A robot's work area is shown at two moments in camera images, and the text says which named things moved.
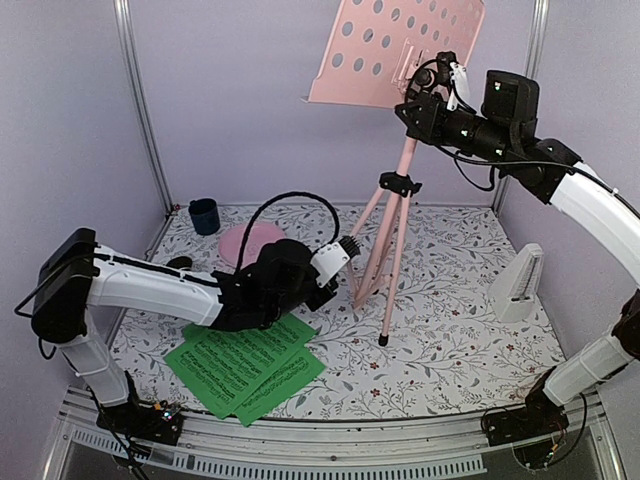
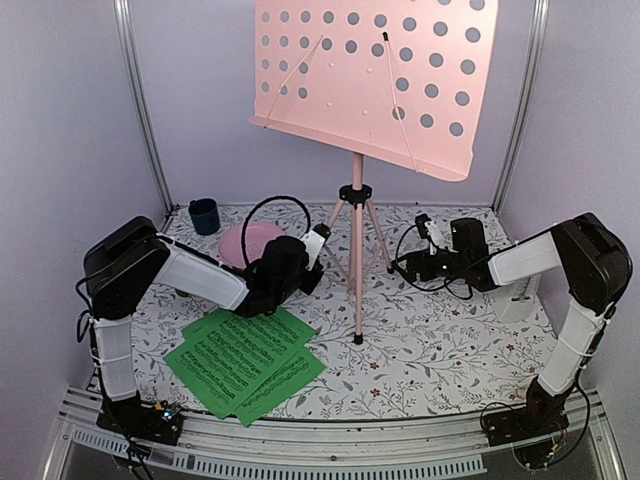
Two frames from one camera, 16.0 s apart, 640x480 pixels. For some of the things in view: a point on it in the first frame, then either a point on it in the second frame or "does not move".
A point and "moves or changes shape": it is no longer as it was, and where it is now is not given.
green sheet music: [303, 366] does not move
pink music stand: [371, 52] moves or changes shape
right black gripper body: [442, 132] -> [455, 270]
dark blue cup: [205, 215] does not move
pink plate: [232, 241] does not move
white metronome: [514, 289] does not move
